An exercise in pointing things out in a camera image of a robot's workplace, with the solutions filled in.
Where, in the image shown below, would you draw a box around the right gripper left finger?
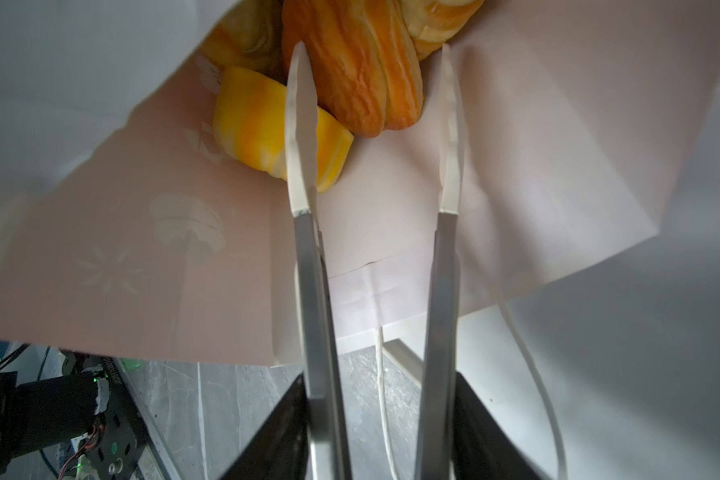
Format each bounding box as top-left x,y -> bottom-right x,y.
221,374 -> 309,480

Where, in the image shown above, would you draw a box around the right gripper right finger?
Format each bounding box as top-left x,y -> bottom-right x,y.
452,373 -> 540,480

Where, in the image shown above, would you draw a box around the metal tongs white tips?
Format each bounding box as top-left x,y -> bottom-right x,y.
284,43 -> 466,479

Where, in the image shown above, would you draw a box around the white red paper bag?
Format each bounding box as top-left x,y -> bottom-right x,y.
0,0 -> 720,480

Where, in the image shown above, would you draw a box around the yellow fake bread piece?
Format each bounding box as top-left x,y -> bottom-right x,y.
212,66 -> 354,193

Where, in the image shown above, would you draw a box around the brown croissant fake bread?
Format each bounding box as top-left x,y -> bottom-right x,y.
282,0 -> 424,138

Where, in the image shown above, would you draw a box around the round orange bun fake bread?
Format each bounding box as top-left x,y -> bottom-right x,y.
400,0 -> 484,60

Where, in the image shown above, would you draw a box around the long twisted fake bread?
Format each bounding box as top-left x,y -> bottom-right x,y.
199,0 -> 284,82

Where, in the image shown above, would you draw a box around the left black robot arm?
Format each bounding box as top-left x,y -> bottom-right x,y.
0,372 -> 108,475

